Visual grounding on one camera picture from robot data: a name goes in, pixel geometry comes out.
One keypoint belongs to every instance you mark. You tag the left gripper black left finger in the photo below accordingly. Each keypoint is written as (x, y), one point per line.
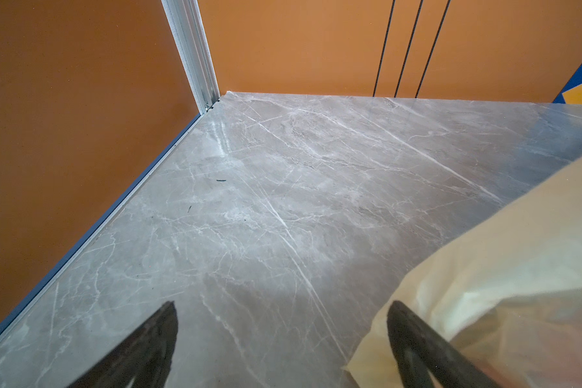
(143, 359)

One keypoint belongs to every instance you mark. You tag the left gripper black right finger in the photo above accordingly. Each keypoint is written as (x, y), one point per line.
(423, 357)

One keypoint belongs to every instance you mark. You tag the cream plastic bag orange print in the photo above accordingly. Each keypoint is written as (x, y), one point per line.
(507, 295)

